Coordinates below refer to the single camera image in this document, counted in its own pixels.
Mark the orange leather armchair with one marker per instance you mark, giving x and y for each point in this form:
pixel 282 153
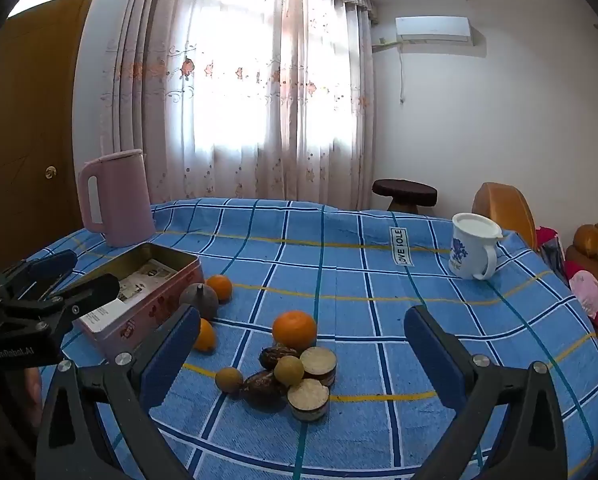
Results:
pixel 505 205

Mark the yellow-green longan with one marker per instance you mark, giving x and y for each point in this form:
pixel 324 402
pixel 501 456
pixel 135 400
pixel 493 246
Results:
pixel 229 380
pixel 289 371

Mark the orange leather sofa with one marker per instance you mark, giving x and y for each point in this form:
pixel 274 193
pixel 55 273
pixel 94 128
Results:
pixel 584 249

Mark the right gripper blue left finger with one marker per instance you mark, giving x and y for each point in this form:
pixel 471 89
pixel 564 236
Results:
pixel 73 442

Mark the dark passion fruit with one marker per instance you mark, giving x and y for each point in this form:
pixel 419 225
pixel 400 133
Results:
pixel 263 389
pixel 269 357

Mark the pink electric kettle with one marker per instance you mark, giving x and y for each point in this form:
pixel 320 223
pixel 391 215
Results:
pixel 121 187

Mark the printed paper leaflet in tin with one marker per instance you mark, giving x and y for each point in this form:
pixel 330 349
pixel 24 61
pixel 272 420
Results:
pixel 133 289

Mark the person's hand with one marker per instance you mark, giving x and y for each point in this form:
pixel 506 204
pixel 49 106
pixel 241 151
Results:
pixel 34 406

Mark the white air conditioner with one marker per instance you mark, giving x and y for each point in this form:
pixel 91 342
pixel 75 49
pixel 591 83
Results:
pixel 454 29

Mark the sheer floral curtain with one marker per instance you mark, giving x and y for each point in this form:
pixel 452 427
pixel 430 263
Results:
pixel 243 98

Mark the dark purple mangosteen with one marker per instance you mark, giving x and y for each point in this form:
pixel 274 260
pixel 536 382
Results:
pixel 203 298

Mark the dark round stool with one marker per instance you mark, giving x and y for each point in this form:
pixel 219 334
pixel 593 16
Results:
pixel 406 196

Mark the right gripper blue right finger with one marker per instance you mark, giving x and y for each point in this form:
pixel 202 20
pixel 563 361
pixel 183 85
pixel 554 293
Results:
pixel 530 443

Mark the blue plaid tablecloth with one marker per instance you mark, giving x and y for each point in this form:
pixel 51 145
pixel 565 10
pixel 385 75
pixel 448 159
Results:
pixel 356 273

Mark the large orange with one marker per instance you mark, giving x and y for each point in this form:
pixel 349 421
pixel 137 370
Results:
pixel 295 329

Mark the wooden door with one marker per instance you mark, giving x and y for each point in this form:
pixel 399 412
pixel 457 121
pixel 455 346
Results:
pixel 38 54

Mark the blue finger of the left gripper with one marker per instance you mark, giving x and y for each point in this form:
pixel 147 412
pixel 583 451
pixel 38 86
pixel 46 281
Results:
pixel 35 279
pixel 86 294

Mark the small oval orange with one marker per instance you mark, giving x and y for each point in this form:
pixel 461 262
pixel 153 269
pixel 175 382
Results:
pixel 206 341

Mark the pink metal tin box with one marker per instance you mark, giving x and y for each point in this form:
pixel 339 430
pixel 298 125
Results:
pixel 158 306

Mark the brass door knob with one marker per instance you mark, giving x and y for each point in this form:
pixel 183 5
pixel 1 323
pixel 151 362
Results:
pixel 50 173

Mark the pink red floral cloth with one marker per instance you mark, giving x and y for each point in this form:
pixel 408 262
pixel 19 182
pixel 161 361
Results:
pixel 581 282

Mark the white enamel mug blue flowers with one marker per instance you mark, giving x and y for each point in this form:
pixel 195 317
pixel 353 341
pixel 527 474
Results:
pixel 473 253

